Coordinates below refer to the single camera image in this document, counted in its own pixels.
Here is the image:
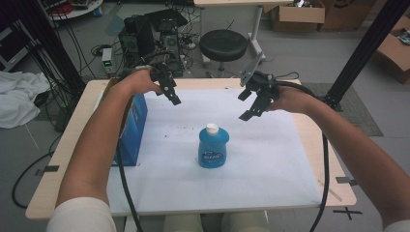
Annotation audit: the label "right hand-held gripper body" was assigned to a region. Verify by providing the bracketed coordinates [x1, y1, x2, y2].
[239, 56, 281, 102]

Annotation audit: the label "person's left leg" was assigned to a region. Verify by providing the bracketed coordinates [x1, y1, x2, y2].
[161, 213, 205, 232]

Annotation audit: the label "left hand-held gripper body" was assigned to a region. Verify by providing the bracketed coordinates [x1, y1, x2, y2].
[134, 62, 178, 90]

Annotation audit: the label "large brown cardboard box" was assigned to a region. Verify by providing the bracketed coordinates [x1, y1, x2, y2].
[371, 15, 410, 86]

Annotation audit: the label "person's white left sleeve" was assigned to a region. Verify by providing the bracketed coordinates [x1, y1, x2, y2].
[46, 196, 118, 232]

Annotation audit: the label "black metal frame post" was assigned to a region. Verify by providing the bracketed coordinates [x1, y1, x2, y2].
[9, 0, 87, 98]
[323, 0, 410, 112]

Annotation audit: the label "person's leg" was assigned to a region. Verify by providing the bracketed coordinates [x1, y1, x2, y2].
[161, 213, 205, 232]
[221, 212, 273, 232]

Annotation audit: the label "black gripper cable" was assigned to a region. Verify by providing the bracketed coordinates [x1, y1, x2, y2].
[274, 79, 331, 232]
[115, 141, 144, 232]

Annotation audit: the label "black computer tower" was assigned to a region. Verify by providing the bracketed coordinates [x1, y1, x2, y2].
[118, 14, 157, 70]

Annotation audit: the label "closed brown cardboard box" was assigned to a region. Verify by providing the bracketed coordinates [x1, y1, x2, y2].
[317, 0, 377, 33]

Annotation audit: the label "black tape strip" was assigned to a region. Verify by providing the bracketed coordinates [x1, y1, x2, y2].
[335, 176, 359, 188]
[34, 164, 61, 177]

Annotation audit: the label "white crumpled cloth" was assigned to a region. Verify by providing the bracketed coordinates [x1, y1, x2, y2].
[0, 71, 51, 130]

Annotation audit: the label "person's white sleeve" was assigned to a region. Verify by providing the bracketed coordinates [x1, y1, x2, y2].
[46, 196, 118, 232]
[382, 219, 410, 232]

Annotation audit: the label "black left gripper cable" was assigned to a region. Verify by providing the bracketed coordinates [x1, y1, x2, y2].
[115, 141, 144, 232]

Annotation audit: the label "black round stool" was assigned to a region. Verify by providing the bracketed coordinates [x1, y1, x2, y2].
[198, 29, 249, 78]

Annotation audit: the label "open brown cardboard box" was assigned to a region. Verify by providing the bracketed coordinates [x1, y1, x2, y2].
[269, 0, 326, 33]

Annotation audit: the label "white table mat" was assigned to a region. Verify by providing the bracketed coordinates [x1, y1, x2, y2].
[105, 87, 324, 218]

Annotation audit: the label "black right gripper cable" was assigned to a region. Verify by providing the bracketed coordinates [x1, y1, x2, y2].
[274, 79, 331, 232]

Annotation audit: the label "small grey power supply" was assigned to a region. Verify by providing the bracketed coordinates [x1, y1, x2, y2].
[101, 47, 114, 76]

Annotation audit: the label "person's left hand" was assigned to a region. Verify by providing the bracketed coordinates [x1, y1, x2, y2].
[119, 69, 163, 97]

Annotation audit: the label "blue bottle with white cap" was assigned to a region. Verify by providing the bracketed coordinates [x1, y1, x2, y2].
[197, 123, 231, 169]

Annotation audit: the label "round white table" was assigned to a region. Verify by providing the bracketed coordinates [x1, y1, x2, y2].
[47, 0, 104, 21]

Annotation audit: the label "black floor cable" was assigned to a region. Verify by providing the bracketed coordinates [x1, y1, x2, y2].
[11, 150, 55, 210]

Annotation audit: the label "person's white right sleeve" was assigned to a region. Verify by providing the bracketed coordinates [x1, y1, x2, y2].
[382, 219, 410, 232]

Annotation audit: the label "person's right hand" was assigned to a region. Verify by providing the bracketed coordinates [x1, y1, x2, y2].
[268, 85, 319, 115]

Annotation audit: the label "person's right leg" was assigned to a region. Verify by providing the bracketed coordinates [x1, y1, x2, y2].
[221, 212, 273, 232]

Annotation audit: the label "blue cardboard box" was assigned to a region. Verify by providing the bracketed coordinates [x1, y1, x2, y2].
[102, 77, 150, 167]

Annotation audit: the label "white background table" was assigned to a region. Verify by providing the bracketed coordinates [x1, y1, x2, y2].
[192, 0, 295, 64]

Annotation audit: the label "open computer case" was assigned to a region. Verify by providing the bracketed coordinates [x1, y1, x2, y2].
[159, 29, 184, 77]

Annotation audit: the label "grey floor mat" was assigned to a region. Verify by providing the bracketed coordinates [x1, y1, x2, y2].
[301, 82, 385, 137]

